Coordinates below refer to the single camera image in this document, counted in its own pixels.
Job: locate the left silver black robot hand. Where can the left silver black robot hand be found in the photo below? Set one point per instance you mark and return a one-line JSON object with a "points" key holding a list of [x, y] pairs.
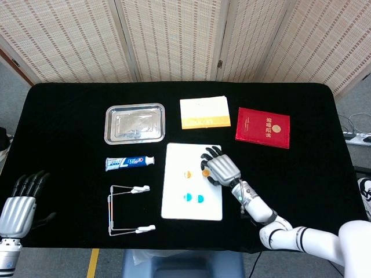
{"points": [[16, 215]]}

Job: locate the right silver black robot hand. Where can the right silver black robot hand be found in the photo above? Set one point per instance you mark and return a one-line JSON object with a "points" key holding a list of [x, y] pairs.
{"points": [[224, 171]]}

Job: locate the orange disc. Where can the orange disc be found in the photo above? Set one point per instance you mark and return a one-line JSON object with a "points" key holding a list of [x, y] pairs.
{"points": [[205, 173], [187, 174]]}

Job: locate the blue disc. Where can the blue disc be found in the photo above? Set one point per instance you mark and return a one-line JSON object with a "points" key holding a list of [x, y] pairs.
{"points": [[187, 197], [200, 198]]}

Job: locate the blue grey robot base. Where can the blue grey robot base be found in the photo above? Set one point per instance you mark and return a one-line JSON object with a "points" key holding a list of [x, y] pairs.
{"points": [[179, 265]]}

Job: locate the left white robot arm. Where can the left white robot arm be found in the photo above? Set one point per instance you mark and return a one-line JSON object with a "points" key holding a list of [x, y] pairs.
{"points": [[8, 259]]}

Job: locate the red certificate book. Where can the red certificate book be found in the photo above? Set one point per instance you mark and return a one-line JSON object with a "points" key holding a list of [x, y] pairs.
{"points": [[261, 127]]}

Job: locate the white magnetic board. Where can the white magnetic board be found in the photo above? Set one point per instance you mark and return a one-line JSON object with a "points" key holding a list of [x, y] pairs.
{"points": [[176, 208]]}

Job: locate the white yellow Lexicon booklet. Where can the white yellow Lexicon booklet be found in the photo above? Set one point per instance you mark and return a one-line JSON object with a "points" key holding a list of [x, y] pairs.
{"points": [[203, 110]]}

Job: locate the black object at table side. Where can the black object at table side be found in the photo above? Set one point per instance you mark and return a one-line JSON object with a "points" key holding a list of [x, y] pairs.
{"points": [[3, 142]]}

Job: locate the blue white toothpaste tube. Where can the blue white toothpaste tube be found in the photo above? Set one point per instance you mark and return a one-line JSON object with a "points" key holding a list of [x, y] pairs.
{"points": [[127, 163]]}

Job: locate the stainless steel rectangular tray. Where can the stainless steel rectangular tray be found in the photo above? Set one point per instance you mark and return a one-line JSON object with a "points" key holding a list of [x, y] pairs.
{"points": [[134, 124]]}

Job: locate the black tablecloth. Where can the black tablecloth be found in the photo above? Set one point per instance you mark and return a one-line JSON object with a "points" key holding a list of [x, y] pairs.
{"points": [[72, 130]]}

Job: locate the metal screen hinge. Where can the metal screen hinge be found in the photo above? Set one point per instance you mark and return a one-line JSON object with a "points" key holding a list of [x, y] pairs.
{"points": [[219, 64]]}

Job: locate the woven folding screen panel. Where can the woven folding screen panel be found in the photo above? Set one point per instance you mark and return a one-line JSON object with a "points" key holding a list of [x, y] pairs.
{"points": [[324, 37], [174, 37], [58, 37], [249, 37]]}

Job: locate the white power strip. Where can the white power strip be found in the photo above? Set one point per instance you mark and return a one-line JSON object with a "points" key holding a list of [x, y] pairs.
{"points": [[359, 140]]}

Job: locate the white black sneaker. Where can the white black sneaker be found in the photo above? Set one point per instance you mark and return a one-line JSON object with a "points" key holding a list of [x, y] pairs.
{"points": [[365, 197]]}

